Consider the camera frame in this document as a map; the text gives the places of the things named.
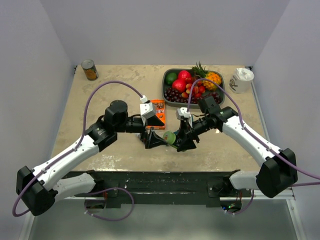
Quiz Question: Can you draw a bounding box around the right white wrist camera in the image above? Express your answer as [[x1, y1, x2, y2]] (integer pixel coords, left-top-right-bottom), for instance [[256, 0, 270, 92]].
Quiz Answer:
[[175, 107, 193, 127]]

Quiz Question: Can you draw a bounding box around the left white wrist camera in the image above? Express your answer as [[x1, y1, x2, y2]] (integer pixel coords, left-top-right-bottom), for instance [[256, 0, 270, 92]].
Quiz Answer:
[[139, 95, 156, 126]]

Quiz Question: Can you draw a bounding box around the red apple lower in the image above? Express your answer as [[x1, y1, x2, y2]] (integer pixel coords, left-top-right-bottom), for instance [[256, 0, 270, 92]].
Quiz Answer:
[[171, 79, 187, 93]]

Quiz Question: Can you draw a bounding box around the tin can yellow label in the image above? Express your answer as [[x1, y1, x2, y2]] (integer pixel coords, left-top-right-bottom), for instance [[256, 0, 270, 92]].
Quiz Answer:
[[81, 59, 99, 81]]

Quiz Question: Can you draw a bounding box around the red apple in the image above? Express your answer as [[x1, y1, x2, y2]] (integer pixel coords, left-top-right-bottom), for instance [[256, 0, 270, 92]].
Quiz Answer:
[[177, 70, 192, 82], [171, 79, 187, 93]]

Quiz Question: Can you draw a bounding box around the white blue pill bottle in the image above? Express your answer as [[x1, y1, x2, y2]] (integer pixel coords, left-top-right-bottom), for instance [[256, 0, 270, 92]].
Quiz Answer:
[[135, 133, 141, 140]]

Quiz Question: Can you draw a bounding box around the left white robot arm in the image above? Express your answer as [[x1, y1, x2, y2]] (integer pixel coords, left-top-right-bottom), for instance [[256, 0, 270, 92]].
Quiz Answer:
[[16, 100, 165, 216]]

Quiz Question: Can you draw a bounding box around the aluminium rail frame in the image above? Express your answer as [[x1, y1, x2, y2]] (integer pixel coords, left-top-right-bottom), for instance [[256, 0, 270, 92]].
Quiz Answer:
[[76, 181, 294, 208]]

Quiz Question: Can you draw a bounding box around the orange cardboard box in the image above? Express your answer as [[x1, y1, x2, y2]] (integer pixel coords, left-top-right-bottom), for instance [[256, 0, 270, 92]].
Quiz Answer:
[[147, 99, 166, 130]]

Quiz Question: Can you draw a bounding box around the grey fruit tray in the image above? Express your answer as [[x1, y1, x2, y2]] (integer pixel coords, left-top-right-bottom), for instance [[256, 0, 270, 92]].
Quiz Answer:
[[162, 68, 225, 108]]

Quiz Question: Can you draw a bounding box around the green lime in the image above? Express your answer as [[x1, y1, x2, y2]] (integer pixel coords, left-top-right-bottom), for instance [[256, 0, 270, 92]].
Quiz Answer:
[[165, 72, 178, 86]]

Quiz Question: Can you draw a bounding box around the dark grape bunch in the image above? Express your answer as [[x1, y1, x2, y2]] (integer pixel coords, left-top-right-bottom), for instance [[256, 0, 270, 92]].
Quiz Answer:
[[164, 86, 222, 104]]

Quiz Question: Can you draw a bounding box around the small pineapple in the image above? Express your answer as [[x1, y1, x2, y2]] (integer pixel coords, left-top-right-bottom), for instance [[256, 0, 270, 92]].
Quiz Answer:
[[191, 61, 222, 92]]

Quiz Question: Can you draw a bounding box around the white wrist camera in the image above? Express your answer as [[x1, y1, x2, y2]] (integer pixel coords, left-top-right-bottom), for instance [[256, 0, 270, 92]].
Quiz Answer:
[[139, 95, 156, 126], [175, 107, 193, 127]]

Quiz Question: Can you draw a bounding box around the red cherry cluster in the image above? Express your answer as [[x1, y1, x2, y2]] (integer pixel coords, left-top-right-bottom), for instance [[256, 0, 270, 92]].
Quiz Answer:
[[181, 77, 206, 98]]

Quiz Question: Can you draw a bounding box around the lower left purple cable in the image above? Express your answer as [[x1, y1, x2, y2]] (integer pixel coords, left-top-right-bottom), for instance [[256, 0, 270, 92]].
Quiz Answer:
[[83, 187, 135, 222]]

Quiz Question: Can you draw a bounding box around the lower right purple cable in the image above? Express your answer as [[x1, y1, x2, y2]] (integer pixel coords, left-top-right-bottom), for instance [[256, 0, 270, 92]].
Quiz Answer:
[[223, 189, 255, 216]]

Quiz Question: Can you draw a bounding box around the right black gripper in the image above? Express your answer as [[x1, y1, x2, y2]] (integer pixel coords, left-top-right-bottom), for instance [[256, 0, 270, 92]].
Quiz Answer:
[[174, 115, 211, 152]]

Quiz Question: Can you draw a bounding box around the red apple upper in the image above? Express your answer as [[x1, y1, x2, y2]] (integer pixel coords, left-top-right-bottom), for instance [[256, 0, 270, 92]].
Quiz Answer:
[[177, 70, 192, 82]]

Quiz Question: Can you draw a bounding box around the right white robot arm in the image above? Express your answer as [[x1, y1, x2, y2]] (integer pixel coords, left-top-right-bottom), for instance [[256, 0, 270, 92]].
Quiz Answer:
[[175, 96, 298, 198]]

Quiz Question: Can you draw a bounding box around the purple cable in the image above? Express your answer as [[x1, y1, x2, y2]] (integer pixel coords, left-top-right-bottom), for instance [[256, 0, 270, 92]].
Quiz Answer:
[[83, 187, 135, 222], [11, 80, 147, 217], [186, 77, 320, 188], [223, 189, 255, 216]]

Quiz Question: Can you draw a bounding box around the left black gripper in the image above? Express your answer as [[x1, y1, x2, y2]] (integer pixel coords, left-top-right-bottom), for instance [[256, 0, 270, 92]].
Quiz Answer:
[[115, 114, 168, 148]]

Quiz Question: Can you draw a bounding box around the green pill bottle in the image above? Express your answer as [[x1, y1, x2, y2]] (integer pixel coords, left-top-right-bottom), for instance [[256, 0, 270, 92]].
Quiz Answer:
[[162, 131, 180, 149]]

